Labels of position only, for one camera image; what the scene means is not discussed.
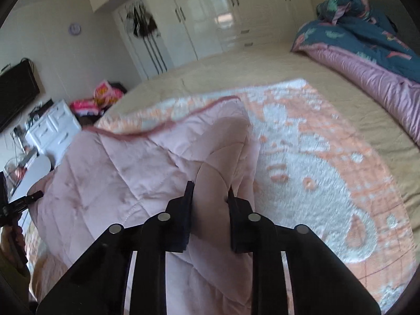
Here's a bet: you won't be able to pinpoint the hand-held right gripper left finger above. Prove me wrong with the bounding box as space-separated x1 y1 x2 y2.
36 180 196 315

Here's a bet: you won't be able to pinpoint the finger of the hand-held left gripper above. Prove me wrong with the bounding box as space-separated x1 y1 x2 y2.
9 190 44 212

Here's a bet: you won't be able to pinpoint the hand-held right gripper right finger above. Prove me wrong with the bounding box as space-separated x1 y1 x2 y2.
226 187 383 315

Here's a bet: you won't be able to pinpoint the pink quilted jacket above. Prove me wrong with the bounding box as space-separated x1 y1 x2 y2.
28 96 263 315

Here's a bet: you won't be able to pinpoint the person's left forearm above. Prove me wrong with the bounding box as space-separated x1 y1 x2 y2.
0 253 32 304

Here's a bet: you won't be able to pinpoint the pile of pink clothes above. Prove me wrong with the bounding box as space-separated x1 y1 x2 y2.
70 79 127 116

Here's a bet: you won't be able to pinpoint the hanging dark clothes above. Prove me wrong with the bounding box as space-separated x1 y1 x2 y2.
126 2 161 38

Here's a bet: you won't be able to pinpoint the person's left hand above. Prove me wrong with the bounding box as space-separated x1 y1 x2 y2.
0 218 25 263

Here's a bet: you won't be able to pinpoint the white rounded chair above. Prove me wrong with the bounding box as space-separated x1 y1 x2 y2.
10 156 53 204

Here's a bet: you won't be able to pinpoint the white chest of drawers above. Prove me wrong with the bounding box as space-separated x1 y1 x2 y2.
25 100 82 166

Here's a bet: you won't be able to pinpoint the orange and white blanket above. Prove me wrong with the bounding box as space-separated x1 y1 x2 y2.
95 79 416 312

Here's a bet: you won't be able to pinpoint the bed with beige bedspread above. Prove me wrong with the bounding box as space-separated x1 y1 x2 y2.
98 41 420 211

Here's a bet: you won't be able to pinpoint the blue floral quilt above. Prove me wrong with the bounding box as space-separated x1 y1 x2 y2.
290 0 420 145

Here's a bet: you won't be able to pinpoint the white wardrobe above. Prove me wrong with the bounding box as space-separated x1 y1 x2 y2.
87 0 317 81

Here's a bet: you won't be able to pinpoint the black wall television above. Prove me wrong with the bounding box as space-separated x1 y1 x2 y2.
0 60 40 132

